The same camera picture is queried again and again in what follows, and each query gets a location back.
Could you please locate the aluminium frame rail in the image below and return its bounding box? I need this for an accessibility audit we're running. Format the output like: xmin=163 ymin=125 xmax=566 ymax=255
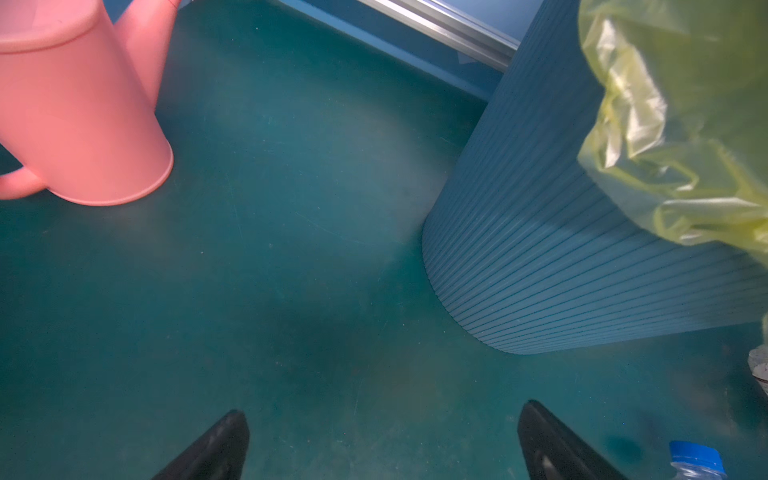
xmin=361 ymin=0 xmax=520 ymax=72

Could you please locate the yellow bin liner bag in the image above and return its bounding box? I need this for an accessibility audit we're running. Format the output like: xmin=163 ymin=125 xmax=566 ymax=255
xmin=578 ymin=1 xmax=767 ymax=262

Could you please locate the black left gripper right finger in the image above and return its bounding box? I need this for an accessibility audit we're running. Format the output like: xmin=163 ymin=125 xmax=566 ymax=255
xmin=517 ymin=400 xmax=627 ymax=480

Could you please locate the small bottle blue cap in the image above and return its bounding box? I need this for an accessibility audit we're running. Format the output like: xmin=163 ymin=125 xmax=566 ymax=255
xmin=669 ymin=440 xmax=727 ymax=480

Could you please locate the blue ribbed trash bin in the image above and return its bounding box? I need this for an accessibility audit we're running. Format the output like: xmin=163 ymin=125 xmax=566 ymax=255
xmin=422 ymin=1 xmax=767 ymax=354

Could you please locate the pink watering can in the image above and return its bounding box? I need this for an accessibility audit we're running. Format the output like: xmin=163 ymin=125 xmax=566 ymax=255
xmin=1 ymin=0 xmax=179 ymax=206

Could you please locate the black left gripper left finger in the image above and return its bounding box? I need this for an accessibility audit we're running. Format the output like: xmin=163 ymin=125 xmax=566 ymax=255
xmin=152 ymin=410 xmax=250 ymax=480

